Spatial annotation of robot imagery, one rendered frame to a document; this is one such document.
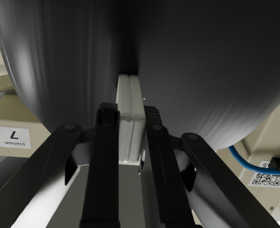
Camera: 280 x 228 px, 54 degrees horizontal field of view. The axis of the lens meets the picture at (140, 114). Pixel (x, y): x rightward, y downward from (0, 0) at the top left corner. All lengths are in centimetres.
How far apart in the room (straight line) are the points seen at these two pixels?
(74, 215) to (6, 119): 227
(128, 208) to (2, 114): 240
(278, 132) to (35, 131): 64
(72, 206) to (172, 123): 288
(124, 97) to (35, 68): 9
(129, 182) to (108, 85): 314
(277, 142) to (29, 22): 48
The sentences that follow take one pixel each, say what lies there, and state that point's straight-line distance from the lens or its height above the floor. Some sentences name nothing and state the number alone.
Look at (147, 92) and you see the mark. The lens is 22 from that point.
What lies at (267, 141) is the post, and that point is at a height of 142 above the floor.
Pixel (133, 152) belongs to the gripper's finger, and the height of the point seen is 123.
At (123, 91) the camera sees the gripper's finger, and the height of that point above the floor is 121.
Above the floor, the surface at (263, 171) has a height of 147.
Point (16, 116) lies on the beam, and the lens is 87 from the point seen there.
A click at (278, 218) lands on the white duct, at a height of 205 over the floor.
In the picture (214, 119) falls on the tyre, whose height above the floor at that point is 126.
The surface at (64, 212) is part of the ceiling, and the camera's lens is 307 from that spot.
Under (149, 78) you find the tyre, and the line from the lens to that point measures 21.
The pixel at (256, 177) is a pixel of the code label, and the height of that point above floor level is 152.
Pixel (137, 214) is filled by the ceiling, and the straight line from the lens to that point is 310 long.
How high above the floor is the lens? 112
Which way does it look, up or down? 35 degrees up
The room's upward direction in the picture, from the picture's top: 170 degrees counter-clockwise
